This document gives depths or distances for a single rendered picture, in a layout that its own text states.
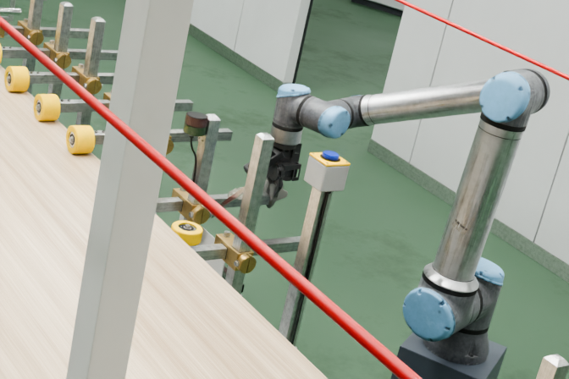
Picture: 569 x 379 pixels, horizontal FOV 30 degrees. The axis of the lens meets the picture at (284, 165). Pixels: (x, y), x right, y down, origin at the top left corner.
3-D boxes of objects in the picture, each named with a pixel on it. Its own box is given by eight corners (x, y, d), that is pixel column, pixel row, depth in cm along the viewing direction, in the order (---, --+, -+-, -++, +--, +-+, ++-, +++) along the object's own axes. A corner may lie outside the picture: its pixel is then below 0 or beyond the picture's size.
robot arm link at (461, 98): (562, 62, 272) (346, 92, 314) (542, 66, 262) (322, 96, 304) (568, 107, 273) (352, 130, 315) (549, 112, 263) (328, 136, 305)
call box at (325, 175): (326, 181, 250) (333, 151, 248) (343, 194, 245) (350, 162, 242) (301, 183, 246) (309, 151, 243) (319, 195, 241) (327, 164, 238)
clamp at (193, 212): (185, 203, 303) (188, 187, 301) (208, 224, 293) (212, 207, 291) (168, 204, 299) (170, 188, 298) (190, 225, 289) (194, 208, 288)
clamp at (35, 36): (30, 34, 392) (32, 20, 390) (44, 46, 382) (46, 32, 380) (14, 33, 388) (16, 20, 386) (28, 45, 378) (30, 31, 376)
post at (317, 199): (285, 345, 264) (325, 181, 248) (296, 356, 260) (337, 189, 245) (271, 348, 261) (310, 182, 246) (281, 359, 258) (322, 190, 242)
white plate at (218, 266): (177, 238, 308) (183, 207, 304) (222, 282, 288) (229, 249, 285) (175, 238, 307) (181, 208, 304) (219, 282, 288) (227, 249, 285)
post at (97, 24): (80, 153, 357) (102, 16, 340) (85, 157, 354) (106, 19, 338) (70, 154, 355) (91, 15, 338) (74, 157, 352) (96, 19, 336)
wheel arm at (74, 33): (93, 36, 402) (94, 29, 401) (96, 39, 400) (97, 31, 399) (0, 33, 381) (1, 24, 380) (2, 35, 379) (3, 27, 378)
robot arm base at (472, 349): (434, 321, 315) (443, 293, 311) (494, 347, 308) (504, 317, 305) (412, 346, 298) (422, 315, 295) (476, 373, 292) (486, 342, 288)
